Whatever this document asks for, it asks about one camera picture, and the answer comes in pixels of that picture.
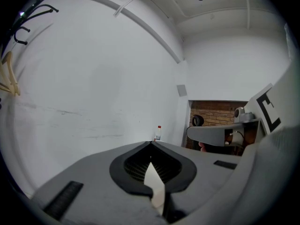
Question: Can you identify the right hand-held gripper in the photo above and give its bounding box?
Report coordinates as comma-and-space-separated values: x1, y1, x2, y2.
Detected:
187, 83, 282, 155

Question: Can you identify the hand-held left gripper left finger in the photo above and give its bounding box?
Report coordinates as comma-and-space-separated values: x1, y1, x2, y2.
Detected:
29, 141, 165, 225

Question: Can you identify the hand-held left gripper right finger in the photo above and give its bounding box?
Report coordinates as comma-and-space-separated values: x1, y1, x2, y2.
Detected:
150, 141, 243, 225

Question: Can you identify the clear bottle with red cap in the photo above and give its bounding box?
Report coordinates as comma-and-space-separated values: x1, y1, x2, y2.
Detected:
154, 125, 163, 143

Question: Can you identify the wooden clothes hanger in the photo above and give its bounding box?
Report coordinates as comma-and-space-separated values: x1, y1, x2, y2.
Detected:
0, 62, 15, 95
0, 51, 22, 97

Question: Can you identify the black coat rack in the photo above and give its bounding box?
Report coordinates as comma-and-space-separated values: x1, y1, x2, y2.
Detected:
0, 0, 60, 47

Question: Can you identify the grey gripper camera module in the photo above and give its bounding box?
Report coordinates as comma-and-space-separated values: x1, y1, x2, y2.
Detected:
234, 106, 256, 124

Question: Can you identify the grey wall panel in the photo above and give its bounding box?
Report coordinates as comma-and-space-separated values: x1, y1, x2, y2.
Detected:
176, 84, 188, 97

